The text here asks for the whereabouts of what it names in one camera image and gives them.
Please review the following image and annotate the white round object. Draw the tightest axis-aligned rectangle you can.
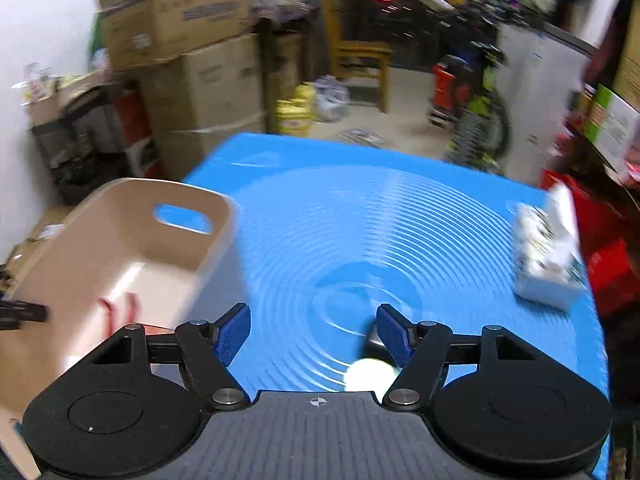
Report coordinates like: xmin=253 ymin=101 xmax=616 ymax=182
xmin=343 ymin=358 xmax=397 ymax=398

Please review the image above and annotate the black earbuds case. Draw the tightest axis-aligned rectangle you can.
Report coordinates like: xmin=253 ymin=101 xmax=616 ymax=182
xmin=364 ymin=322 xmax=386 ymax=351

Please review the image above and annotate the beige plastic storage bin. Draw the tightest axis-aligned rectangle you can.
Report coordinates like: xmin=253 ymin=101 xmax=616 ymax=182
xmin=1 ymin=179 xmax=247 ymax=479

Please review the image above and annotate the tissue pack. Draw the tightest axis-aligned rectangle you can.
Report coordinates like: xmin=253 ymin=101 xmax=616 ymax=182
xmin=513 ymin=182 xmax=587 ymax=312

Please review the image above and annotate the blue silicone mat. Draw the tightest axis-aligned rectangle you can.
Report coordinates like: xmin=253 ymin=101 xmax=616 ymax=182
xmin=150 ymin=131 xmax=612 ymax=478

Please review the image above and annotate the black metal shelf cart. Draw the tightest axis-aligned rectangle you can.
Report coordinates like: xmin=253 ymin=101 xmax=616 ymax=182
xmin=30 ymin=84 xmax=132 ymax=206

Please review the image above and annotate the green white product box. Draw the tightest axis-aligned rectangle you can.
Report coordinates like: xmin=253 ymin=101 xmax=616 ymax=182
xmin=584 ymin=84 xmax=639 ymax=176

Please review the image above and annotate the large stacked cardboard box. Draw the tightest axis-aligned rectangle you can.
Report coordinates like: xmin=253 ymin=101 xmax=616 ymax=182
xmin=139 ymin=35 xmax=266 ymax=180

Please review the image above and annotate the green kids bicycle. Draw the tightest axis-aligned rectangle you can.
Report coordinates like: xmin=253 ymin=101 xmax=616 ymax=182
xmin=428 ymin=41 xmax=511 ymax=176

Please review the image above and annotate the yellow detergent jug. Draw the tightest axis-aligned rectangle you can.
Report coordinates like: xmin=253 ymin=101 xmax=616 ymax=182
xmin=276 ymin=82 xmax=316 ymax=138

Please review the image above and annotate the white plastic bag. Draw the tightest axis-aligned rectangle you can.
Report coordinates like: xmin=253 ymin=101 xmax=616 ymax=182
xmin=314 ymin=75 xmax=350 ymax=122

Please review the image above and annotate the wooden chair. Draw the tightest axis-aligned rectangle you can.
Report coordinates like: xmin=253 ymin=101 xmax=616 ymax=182
xmin=321 ymin=0 xmax=393 ymax=114

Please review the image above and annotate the upper open cardboard box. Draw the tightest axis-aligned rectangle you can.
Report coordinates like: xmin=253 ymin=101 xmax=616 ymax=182
xmin=98 ymin=0 xmax=252 ymax=72

